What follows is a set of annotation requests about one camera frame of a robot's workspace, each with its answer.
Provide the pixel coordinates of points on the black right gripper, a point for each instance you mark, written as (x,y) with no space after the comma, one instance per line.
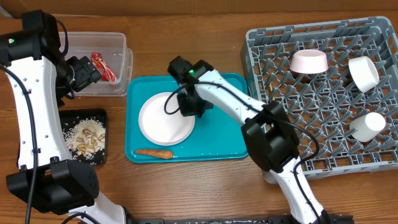
(189,111)

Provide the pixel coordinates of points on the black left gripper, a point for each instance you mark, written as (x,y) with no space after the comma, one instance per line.
(87,73)

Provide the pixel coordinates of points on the red silver snack wrapper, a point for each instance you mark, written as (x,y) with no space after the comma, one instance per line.
(106,73)

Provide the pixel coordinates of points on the pink round plate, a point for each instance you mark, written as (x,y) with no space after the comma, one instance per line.
(161,128)

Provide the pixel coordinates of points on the food scraps rice and nuts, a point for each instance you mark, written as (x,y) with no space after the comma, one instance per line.
(86,140)

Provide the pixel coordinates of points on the pink bowl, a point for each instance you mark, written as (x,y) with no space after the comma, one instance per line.
(309,61)

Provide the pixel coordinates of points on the white bowl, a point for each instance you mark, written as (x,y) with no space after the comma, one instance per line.
(364,73)

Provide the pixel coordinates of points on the white cup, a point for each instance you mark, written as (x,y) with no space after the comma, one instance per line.
(367,126)

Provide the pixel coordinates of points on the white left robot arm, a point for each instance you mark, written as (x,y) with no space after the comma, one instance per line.
(49,180)

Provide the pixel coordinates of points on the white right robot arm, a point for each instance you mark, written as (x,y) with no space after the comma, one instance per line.
(270,138)

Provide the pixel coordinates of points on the black waste tray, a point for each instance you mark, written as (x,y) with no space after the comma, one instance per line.
(67,117)

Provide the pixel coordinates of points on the grey dishwasher rack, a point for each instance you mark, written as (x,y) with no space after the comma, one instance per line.
(325,104)

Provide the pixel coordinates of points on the clear plastic bin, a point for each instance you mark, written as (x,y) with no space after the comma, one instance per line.
(118,57)

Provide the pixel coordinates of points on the teal plastic tray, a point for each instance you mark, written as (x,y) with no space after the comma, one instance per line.
(215,136)

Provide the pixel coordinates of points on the orange carrot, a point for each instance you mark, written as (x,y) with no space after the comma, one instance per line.
(161,154)

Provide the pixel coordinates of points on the black mounting rail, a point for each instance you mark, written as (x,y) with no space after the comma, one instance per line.
(278,219)

